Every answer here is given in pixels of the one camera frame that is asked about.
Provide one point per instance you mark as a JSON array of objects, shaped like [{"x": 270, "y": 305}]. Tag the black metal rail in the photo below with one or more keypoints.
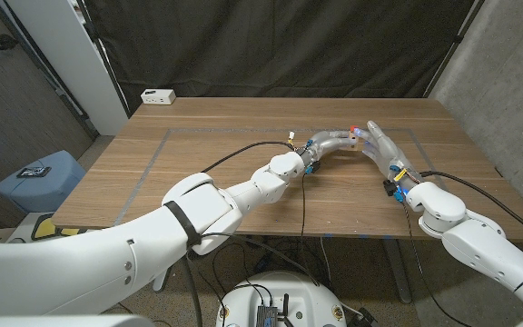
[{"x": 62, "y": 93}]

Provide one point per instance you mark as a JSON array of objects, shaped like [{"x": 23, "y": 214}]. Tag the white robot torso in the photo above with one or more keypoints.
[{"x": 307, "y": 300}]

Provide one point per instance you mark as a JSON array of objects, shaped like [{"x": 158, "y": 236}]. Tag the white board yellow black marking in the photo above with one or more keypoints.
[{"x": 43, "y": 227}]

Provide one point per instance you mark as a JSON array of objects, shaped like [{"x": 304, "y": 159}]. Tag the black smartphone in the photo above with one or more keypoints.
[{"x": 33, "y": 171}]

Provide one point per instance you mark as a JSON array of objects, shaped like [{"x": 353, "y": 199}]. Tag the white table leg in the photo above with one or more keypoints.
[{"x": 160, "y": 279}]

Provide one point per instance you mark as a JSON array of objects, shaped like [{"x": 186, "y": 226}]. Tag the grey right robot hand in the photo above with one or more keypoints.
[{"x": 388, "y": 150}]

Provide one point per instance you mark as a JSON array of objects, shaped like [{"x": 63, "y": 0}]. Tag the blue plastic stool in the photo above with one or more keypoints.
[{"x": 39, "y": 191}]

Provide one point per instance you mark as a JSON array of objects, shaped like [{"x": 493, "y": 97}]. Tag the grey table leg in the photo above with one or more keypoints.
[{"x": 400, "y": 281}]

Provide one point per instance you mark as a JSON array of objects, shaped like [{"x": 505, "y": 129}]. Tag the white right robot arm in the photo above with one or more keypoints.
[{"x": 470, "y": 231}]

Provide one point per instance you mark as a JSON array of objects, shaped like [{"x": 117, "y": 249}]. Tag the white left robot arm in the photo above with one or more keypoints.
[{"x": 243, "y": 191}]

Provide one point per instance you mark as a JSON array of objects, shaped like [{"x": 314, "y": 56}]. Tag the small wooden block with holes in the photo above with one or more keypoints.
[{"x": 353, "y": 141}]

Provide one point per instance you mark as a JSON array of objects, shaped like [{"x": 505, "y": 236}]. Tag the black backdrop stand pole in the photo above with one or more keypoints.
[
  {"x": 103, "y": 54},
  {"x": 459, "y": 38}
]

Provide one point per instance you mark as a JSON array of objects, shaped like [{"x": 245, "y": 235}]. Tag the white power strip box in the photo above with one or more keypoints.
[{"x": 158, "y": 96}]

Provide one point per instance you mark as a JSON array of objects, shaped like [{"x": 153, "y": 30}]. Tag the black plug beside torso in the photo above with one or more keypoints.
[{"x": 365, "y": 318}]

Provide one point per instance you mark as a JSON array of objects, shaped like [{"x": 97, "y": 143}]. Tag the black backdrop curtain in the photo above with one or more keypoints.
[{"x": 279, "y": 45}]

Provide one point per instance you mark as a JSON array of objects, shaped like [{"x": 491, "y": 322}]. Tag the white wall panel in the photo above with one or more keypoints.
[{"x": 71, "y": 59}]

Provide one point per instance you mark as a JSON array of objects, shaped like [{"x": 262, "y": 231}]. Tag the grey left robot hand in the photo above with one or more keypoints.
[{"x": 329, "y": 143}]

